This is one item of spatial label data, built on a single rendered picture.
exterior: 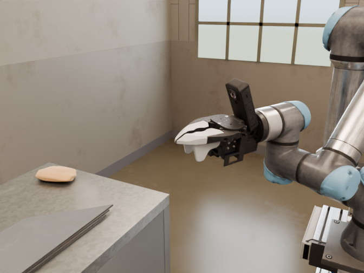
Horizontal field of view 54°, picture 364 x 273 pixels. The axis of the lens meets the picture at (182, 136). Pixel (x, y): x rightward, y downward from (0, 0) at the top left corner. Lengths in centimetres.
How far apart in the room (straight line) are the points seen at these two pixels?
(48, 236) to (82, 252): 11
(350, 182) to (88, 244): 70
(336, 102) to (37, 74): 239
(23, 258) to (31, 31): 218
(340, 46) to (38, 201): 106
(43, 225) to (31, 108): 192
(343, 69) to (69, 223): 88
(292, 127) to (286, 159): 7
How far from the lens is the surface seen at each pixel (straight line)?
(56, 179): 142
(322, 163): 80
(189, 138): 65
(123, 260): 115
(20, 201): 136
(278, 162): 85
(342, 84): 103
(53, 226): 114
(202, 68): 442
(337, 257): 111
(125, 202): 125
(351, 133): 82
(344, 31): 100
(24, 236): 113
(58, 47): 316
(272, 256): 276
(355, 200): 107
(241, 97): 69
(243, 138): 72
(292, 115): 82
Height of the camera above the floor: 168
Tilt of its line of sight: 20 degrees down
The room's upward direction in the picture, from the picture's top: straight up
